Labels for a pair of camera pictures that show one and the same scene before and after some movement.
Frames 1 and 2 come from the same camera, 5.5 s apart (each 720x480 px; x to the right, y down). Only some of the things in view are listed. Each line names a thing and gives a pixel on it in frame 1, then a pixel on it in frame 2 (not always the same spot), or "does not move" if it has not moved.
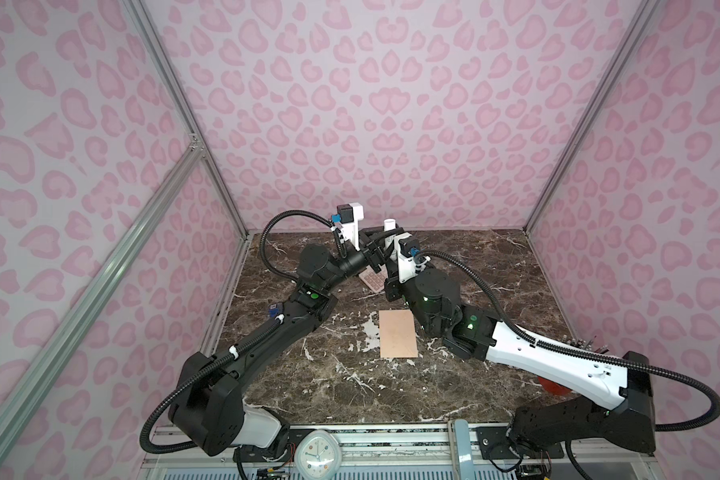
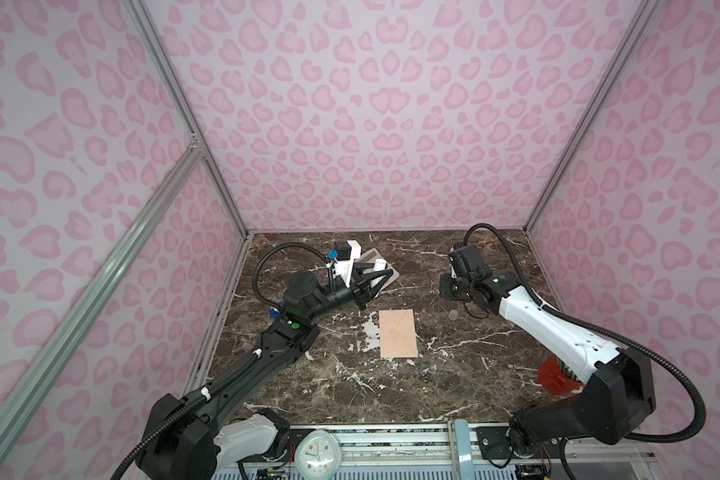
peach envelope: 397,334 does not move
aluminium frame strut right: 644,13 does not move
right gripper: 392,282 -> 445,280
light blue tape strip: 464,451 does not move
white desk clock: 317,455 does not move
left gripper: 372,251 -> 360,290
